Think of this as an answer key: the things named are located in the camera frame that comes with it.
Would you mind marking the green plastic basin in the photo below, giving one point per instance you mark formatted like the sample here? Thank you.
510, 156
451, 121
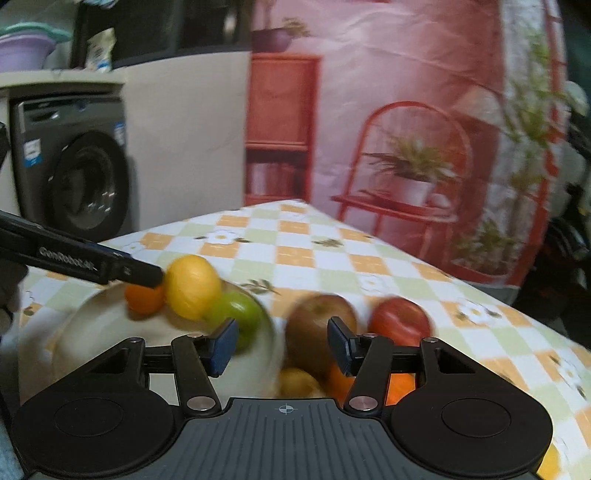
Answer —
55, 33

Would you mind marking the purple plastic basin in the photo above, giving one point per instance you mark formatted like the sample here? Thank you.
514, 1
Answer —
21, 53

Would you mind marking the brownish red apple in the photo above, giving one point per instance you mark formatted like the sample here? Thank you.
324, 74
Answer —
318, 327

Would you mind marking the white printed packet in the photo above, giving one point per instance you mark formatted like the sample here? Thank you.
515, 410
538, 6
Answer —
100, 50

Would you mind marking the grey washing machine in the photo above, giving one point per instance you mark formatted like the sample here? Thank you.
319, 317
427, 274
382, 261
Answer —
78, 161

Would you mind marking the small orange mandarin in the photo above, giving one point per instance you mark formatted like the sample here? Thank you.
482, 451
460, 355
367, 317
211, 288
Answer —
401, 390
340, 383
144, 300

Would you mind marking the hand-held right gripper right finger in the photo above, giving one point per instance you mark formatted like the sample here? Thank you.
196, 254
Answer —
339, 346

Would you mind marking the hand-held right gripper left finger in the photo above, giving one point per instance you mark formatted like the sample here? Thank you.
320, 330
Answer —
225, 346

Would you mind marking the white crumpled bag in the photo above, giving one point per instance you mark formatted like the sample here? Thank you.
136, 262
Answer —
577, 97

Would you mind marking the small yellow-brown fruit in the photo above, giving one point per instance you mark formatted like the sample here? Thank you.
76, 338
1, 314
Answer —
299, 383

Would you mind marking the black exercise bike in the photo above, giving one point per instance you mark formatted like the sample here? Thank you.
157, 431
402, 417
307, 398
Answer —
568, 240

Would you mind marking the checked floral tablecloth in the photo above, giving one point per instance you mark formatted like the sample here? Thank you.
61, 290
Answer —
369, 258

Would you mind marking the dark window with grey frame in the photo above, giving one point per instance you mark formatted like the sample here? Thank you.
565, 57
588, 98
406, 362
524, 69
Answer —
184, 23

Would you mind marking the pink printed backdrop cloth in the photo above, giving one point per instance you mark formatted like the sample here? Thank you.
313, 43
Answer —
392, 92

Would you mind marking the cream round plate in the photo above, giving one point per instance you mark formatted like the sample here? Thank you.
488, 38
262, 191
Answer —
106, 332

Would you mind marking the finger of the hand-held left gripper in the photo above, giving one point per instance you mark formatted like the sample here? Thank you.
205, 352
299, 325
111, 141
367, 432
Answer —
138, 272

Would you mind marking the round green fruit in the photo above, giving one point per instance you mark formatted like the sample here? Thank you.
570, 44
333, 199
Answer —
247, 314

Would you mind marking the yellow lemon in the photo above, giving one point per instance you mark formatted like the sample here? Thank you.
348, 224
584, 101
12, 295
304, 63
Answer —
193, 288

